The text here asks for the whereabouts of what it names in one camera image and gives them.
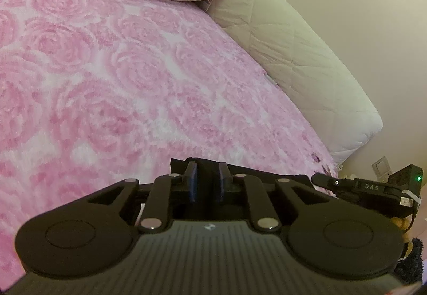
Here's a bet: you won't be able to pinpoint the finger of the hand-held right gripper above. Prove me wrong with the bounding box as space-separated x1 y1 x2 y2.
311 172 356 191

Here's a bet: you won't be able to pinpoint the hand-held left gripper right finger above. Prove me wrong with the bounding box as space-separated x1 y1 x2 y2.
218 162 332 233

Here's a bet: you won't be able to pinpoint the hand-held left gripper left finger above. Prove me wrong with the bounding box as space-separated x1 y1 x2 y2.
85 162 200 233

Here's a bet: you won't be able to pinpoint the black pants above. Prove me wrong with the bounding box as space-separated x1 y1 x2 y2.
169 157 315 219

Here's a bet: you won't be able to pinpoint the person's right hand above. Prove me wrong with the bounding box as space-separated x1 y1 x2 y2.
390 216 412 250

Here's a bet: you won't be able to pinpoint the white quilted pillow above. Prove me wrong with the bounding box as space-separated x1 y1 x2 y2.
206 0 384 168

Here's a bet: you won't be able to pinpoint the pink rose-print blanket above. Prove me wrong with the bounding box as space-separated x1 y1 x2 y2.
0 0 341 286

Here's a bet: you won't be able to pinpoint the wall light switch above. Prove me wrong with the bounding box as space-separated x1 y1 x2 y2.
372 156 392 179

